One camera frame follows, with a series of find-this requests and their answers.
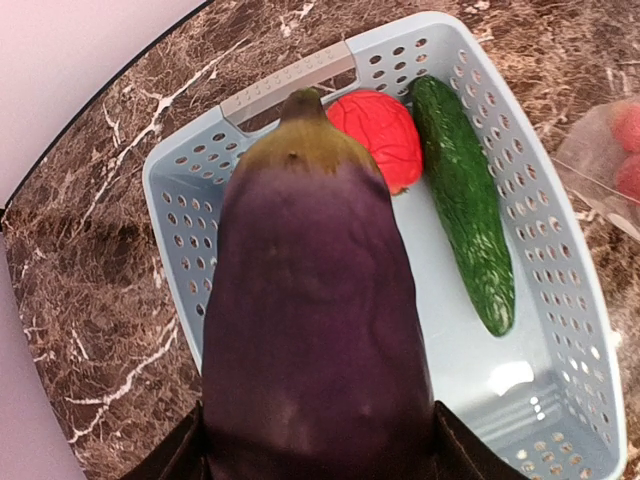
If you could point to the red wrinkled toy ball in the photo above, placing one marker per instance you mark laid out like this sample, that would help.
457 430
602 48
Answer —
384 126

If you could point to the light blue plastic basket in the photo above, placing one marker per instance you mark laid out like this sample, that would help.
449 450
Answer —
547 396

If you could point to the green toy cucumber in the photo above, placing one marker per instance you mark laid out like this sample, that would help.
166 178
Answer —
466 201

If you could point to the polka dot zip bag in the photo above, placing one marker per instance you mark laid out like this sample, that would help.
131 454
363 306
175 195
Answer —
587 160

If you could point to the purple toy eggplant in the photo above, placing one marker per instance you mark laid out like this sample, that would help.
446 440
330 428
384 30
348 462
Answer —
314 364

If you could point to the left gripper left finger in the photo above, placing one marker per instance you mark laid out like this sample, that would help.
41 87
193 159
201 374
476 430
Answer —
179 456

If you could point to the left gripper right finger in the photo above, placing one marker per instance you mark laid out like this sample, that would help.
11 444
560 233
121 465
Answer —
458 454

